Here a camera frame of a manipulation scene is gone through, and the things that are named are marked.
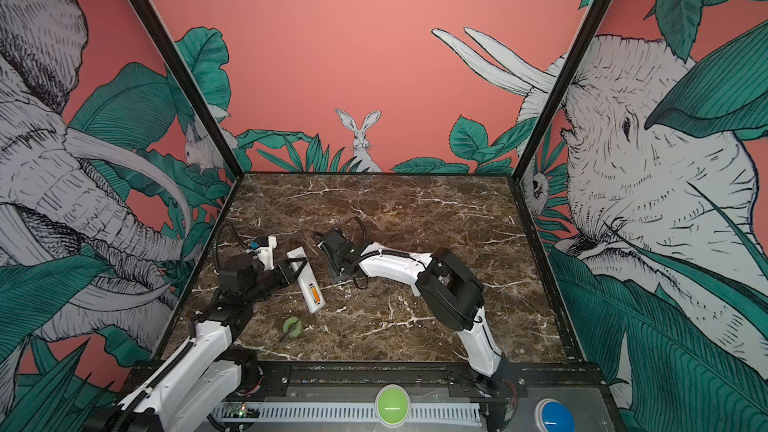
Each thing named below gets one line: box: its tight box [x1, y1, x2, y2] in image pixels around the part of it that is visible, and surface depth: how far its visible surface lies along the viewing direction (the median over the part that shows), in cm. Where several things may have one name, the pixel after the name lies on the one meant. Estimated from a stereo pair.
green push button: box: [375, 383, 411, 428], surface depth 71 cm
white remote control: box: [286, 246, 326, 314], surface depth 82 cm
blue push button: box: [534, 398, 577, 432], surface depth 70 cm
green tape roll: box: [283, 316, 303, 338], surface depth 84 cm
